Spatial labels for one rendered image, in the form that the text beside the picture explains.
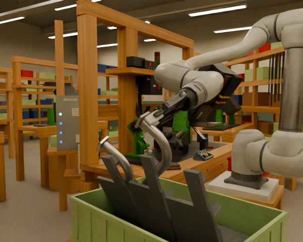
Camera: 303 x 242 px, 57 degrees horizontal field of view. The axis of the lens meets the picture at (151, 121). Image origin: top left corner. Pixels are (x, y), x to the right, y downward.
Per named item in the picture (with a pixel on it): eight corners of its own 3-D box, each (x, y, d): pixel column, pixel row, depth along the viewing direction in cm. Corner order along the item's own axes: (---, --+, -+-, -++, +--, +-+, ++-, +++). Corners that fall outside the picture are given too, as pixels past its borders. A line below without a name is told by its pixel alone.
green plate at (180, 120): (189, 133, 216) (192, 107, 219) (184, 131, 209) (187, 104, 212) (176, 132, 222) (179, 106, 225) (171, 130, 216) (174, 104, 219)
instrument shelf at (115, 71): (190, 79, 268) (190, 75, 268) (131, 72, 195) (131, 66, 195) (168, 80, 283) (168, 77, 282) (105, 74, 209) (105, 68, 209)
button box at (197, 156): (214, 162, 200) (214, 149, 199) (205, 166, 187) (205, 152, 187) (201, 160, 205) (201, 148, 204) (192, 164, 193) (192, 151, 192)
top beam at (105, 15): (194, 48, 297) (194, 40, 296) (85, 13, 175) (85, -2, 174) (186, 49, 302) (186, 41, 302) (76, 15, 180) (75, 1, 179)
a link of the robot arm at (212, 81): (207, 109, 105) (178, 99, 112) (227, 95, 115) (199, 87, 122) (210, 82, 99) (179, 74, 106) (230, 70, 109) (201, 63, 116)
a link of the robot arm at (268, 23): (243, 25, 135) (271, 20, 125) (259, 11, 144) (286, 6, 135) (249, 50, 141) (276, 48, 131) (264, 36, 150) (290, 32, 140)
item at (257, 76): (289, 190, 402) (296, 20, 384) (220, 158, 628) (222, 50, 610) (322, 188, 412) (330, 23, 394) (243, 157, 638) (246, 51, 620)
